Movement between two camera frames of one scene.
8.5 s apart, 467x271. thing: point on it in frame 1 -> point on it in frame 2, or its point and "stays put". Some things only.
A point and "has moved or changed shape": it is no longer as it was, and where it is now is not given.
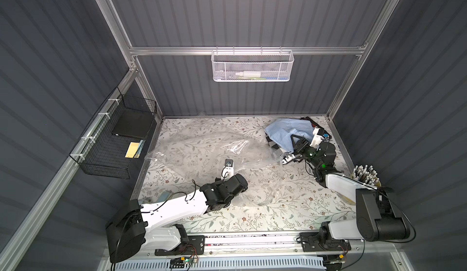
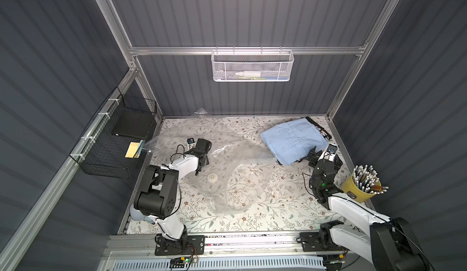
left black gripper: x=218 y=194 -> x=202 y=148
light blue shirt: x=280 y=130 has moved or changed shape
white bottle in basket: x=249 y=74 stays put
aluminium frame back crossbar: x=207 y=50 stays put
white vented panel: x=226 y=262 stays put
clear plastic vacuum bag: x=200 y=155 has moved or changed shape
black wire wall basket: x=114 y=143 stays put
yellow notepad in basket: x=132 y=150 stays put
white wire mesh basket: x=252 y=65 stays put
